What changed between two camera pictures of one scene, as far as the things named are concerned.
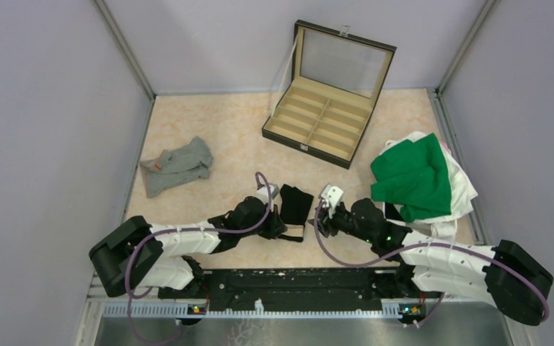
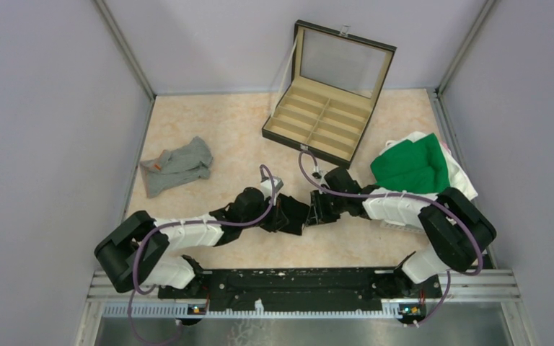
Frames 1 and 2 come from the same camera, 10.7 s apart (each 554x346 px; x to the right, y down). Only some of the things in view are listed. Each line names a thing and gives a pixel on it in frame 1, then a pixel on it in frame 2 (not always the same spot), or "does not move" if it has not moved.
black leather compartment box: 337,77 does not move
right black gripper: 327,225 → 318,215
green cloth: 414,175 does not move
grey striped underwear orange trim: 191,160 does not move
